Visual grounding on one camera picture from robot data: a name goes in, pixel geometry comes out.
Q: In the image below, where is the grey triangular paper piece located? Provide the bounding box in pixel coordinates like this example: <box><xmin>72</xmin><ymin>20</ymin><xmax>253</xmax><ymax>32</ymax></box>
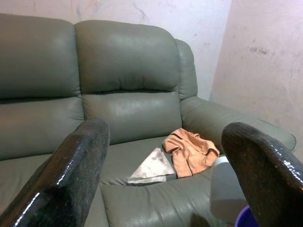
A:
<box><xmin>127</xmin><ymin>147</ymin><xmax>176</xmax><ymax>185</ymax></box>

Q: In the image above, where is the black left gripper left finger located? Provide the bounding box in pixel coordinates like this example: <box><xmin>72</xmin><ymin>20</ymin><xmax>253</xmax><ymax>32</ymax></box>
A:
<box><xmin>0</xmin><ymin>118</ymin><xmax>111</xmax><ymax>227</ymax></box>

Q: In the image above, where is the purple plastic bin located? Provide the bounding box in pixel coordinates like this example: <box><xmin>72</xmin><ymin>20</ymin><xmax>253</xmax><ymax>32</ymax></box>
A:
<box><xmin>234</xmin><ymin>204</ymin><xmax>254</xmax><ymax>227</ymax></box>

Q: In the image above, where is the grey-green leather sofa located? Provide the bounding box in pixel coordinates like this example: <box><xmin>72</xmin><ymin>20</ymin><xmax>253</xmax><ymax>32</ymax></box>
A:
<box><xmin>0</xmin><ymin>13</ymin><xmax>297</xmax><ymax>227</ymax></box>

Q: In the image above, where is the white plastic bottle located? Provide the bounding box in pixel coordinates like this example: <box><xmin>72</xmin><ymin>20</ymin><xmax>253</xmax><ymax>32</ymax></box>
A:
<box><xmin>209</xmin><ymin>156</ymin><xmax>248</xmax><ymax>224</ymax></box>

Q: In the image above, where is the crumpled orange cloth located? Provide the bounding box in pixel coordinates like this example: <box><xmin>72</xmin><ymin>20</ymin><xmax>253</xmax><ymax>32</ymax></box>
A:
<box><xmin>161</xmin><ymin>128</ymin><xmax>220</xmax><ymax>179</ymax></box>

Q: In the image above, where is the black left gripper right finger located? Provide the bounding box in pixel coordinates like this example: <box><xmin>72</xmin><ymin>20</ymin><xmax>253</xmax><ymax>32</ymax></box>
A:
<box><xmin>220</xmin><ymin>122</ymin><xmax>303</xmax><ymax>227</ymax></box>

